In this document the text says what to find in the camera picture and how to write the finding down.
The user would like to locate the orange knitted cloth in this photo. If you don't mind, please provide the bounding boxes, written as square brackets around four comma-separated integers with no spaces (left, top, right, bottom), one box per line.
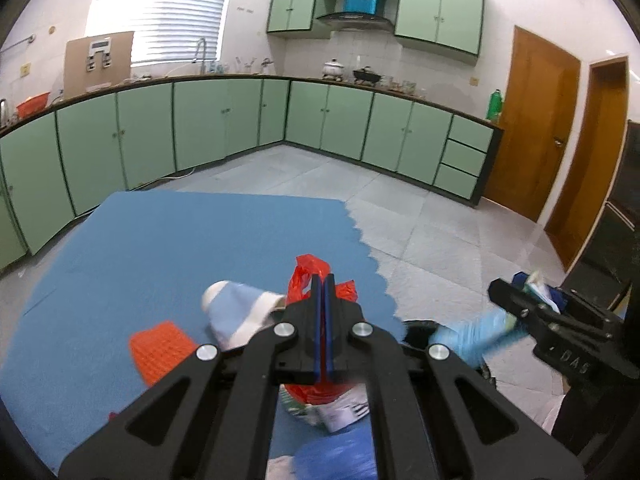
[129,321,201,387]

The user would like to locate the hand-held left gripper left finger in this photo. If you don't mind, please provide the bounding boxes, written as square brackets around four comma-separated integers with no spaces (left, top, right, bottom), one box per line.
[59,274,325,480]

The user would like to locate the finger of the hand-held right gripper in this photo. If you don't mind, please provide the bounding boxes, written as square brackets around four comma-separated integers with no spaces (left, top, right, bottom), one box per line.
[487,274,543,333]
[547,287,626,341]

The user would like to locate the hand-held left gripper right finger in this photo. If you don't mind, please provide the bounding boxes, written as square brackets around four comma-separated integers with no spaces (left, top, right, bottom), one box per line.
[325,274,586,480]

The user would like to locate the green lower kitchen cabinets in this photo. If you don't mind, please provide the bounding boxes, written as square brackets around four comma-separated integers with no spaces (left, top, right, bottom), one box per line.
[0,74,505,273]

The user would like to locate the black appliance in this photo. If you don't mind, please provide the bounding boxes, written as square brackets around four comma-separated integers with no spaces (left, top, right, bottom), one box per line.
[565,120,640,311]

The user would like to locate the black wok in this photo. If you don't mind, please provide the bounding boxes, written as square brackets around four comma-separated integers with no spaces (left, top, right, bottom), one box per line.
[352,66,383,86]

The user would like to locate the green upper kitchen cabinets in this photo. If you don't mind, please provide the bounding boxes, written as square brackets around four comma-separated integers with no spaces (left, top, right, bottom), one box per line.
[266,0,486,66]

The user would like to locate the blue tablecloth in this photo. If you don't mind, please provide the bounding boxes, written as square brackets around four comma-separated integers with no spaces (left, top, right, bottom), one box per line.
[0,191,408,480]

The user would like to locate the metal kitchen faucet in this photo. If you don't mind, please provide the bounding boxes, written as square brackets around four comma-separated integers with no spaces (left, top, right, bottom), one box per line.
[194,37,211,76]

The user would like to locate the light blue plastic wrapper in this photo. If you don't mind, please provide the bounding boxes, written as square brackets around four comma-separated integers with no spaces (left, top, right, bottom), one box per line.
[432,269,563,367]

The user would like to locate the red plastic bag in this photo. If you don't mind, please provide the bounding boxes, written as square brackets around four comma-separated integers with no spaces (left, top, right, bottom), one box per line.
[285,254,361,406]

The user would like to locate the white window blinds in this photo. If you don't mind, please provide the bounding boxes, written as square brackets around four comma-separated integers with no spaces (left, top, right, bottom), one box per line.
[85,0,236,66]

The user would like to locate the orange plastic basin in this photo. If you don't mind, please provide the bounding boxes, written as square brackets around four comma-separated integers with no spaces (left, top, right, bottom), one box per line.
[16,92,52,117]

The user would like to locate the cardboard box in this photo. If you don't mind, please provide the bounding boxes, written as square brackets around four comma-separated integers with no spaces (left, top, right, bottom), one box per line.
[63,31,136,97]

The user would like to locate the green kitchen cabinets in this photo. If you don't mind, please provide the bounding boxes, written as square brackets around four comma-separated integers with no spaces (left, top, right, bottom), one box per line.
[266,0,486,66]
[0,74,505,273]

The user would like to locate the blue white paper cup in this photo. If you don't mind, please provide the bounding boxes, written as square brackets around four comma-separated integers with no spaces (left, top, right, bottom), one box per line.
[201,281,288,351]

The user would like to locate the range hood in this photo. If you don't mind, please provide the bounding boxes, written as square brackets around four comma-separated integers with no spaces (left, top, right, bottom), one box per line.
[315,10,395,31]

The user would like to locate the wooden door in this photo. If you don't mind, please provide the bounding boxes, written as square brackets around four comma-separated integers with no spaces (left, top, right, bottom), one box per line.
[544,56,630,273]
[482,25,582,223]

